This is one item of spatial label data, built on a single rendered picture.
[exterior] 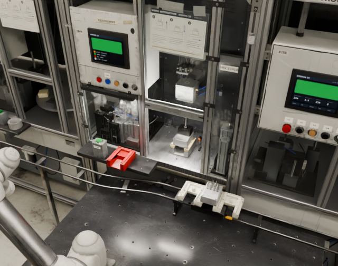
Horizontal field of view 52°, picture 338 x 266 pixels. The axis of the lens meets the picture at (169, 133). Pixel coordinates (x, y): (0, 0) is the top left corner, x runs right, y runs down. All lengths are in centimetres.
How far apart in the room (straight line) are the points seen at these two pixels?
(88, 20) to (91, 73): 32
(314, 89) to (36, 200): 262
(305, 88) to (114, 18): 102
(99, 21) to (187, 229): 130
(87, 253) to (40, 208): 164
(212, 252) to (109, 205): 72
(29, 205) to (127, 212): 139
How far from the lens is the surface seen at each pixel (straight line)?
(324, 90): 172
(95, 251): 183
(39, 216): 335
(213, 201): 203
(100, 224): 225
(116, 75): 208
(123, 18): 192
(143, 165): 225
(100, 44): 203
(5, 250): 320
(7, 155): 167
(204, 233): 218
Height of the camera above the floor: 237
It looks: 35 degrees down
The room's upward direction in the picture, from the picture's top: straight up
